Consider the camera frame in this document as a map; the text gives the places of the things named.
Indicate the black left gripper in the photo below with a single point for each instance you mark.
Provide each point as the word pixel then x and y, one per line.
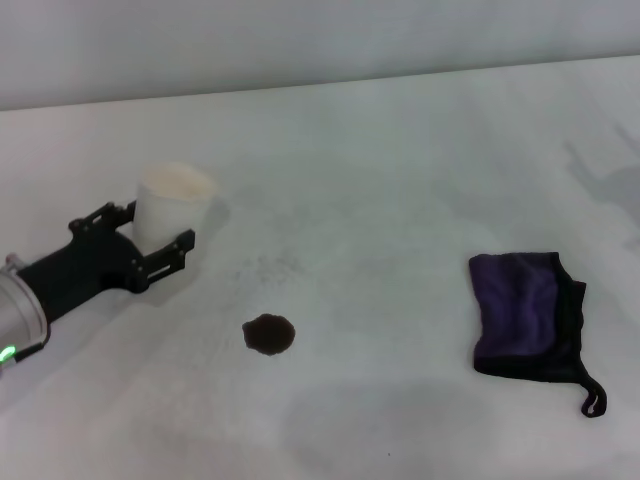
pixel 80 270

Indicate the white paper cup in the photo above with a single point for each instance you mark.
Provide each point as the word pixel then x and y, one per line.
pixel 167 215

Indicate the purple rag with black trim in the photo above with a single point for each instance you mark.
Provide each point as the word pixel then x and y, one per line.
pixel 517 310

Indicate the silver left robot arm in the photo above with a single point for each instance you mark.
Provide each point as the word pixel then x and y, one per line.
pixel 15 315

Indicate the black water stain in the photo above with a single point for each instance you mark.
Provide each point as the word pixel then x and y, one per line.
pixel 268 335

